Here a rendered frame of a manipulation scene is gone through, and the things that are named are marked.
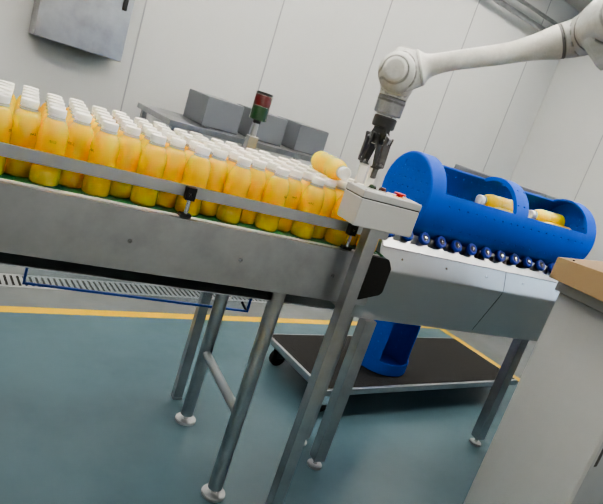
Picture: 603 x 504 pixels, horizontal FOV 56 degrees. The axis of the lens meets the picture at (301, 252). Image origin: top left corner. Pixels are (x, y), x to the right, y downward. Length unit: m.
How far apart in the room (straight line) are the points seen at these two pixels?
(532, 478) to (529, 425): 0.16
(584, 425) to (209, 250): 1.23
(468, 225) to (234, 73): 3.51
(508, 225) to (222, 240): 1.09
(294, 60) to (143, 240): 4.17
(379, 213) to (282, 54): 3.96
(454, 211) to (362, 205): 0.53
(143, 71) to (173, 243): 3.50
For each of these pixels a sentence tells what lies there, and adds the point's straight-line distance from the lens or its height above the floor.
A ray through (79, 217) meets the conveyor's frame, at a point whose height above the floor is 0.85.
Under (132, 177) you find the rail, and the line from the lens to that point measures 1.45.
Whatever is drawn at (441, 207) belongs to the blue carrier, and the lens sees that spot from 1.95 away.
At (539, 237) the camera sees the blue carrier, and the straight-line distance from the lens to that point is 2.30.
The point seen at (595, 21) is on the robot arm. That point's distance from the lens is 1.70.
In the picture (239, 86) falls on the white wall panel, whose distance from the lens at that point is 5.24.
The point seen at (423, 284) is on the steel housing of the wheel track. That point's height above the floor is 0.81.
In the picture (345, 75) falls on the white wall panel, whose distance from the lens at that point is 5.84.
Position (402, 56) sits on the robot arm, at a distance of 1.65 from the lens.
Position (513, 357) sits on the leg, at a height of 0.48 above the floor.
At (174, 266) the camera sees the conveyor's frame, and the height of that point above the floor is 0.77.
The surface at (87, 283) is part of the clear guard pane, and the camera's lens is 2.05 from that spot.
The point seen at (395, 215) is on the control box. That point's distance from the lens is 1.60.
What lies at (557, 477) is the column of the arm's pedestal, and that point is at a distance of 2.04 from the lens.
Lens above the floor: 1.25
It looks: 14 degrees down
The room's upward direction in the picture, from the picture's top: 18 degrees clockwise
